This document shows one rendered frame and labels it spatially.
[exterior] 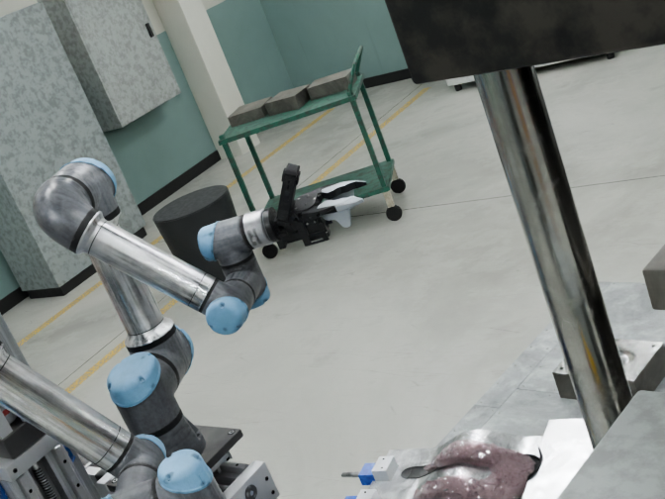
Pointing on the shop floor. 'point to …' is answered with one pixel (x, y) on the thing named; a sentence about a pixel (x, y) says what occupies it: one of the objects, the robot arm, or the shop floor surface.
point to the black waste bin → (208, 202)
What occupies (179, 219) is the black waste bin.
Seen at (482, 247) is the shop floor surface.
